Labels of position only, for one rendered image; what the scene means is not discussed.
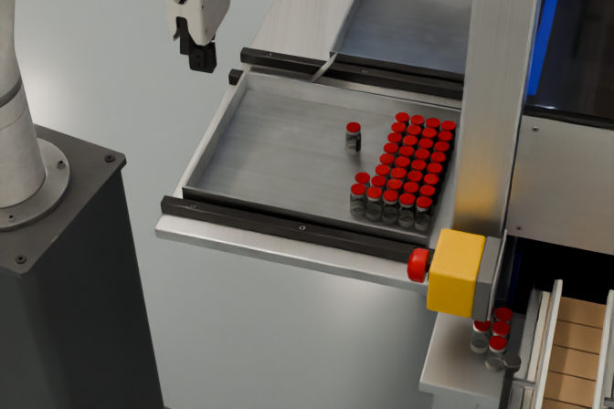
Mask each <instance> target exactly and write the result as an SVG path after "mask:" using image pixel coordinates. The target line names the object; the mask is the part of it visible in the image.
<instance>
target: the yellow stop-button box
mask: <svg viewBox="0 0 614 409"><path fill-rule="evenodd" d="M501 246H502V240H501V238H498V237H492V236H487V238H486V237H485V236H480V235H475V234H470V233H465V232H461V231H456V230H451V229H447V228H443V229H441V231H440V232H439V240H438V243H437V246H436V249H435V253H434V255H433V256H432V258H431V261H430V265H429V274H428V282H429V286H428V296H427V302H426V304H427V309H429V310H433V311H437V312H442V313H447V314H450V315H455V316H460V317H463V318H470V317H471V319H472V320H477V321H481V322H486V320H487V316H488V310H489V304H490V297H491V291H492V283H493V278H494V274H495V270H496V266H497V262H498V258H499V254H500V250H501Z"/></svg>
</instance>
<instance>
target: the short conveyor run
mask: <svg viewBox="0 0 614 409"><path fill-rule="evenodd" d="M562 286H563V280H562V279H559V280H557V279H555V282H554V286H553V291H552V294H550V292H546V291H544V293H542V291H541V290H538V289H531V292H530V296H529V301H528V306H527V312H526V316H525V323H524V331H523V336H522V340H521V345H520V350H519V354H518V355H517V354H515V353H512V352H510V353H506V354H505V355H504V356H503V358H502V368H503V370H504V371H505V373H504V375H503V382H502V384H503V387H502V392H501V397H500V402H499V408H498V409H520V407H521V402H522V398H523V392H524V399H523V404H522V409H614V290H611V289H610V290H609V295H608V298H607V305H602V304H597V303H593V302H588V301H584V300H579V299H571V298H566V297H562V296H561V290H562ZM536 322H537V327H536V332H535V325H536ZM534 335H535V341H534V346H533V350H532V344H533V339H534ZM531 350H532V356H531V361H530V365H529V371H528V375H527V380H526V374H527V369H528V364H529V359H530V354H531ZM513 375H514V377H513ZM512 386H513V387H512ZM524 388H525V390H524ZM511 390H512V391H511ZM510 395H511V396H510ZM509 400H510V401H509ZM508 404H509V405H508Z"/></svg>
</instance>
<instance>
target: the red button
mask: <svg viewBox="0 0 614 409"><path fill-rule="evenodd" d="M429 257H430V251H429V250H427V249H422V248H416V249H414V250H413V252H412V253H411V254H410V256H409V260H408V268H407V273H408V278H409V279H410V280H411V281H413V282H418V283H422V284H423V283H424V281H425V279H426V275H427V272H429V265H430V262H429Z"/></svg>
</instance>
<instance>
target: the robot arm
mask: <svg viewBox="0 0 614 409"><path fill-rule="evenodd" d="M229 6H230V0H166V13H167V22H168V27H169V33H170V36H171V38H172V39H173V41H176V40H177V39H178V38H179V36H180V54H182V55H188V58H189V67H190V69H191V70H194V71H200V72H206V73H210V74H212V73H213V72H214V70H215V68H216V66H217V54H216V44H215V42H211V40H213V41H214V39H215V36H216V32H217V30H218V28H219V26H220V24H221V23H222V21H223V19H224V17H225V15H226V13H227V12H228V9H229ZM15 7H16V0H0V232H5V231H11V230H15V229H18V228H21V227H24V226H26V225H31V224H33V223H35V222H36V221H38V220H39V219H41V218H43V217H44V216H46V215H48V214H49V213H50V212H52V211H53V210H54V209H55V208H56V207H57V206H58V205H59V204H60V202H61V201H62V200H63V198H64V197H65V195H66V193H67V191H68V189H69V185H70V169H69V163H68V160H67V158H66V157H65V155H64V153H63V152H62V151H61V150H60V149H59V148H58V147H56V146H55V145H53V144H52V143H50V142H47V141H44V140H42V139H39V138H37V136H36V132H35V128H34V124H33V121H32V117H31V113H30V108H29V105H28V101H27V97H26V91H25V87H24V83H23V80H22V76H21V72H20V68H19V65H18V61H17V57H16V50H15Z"/></svg>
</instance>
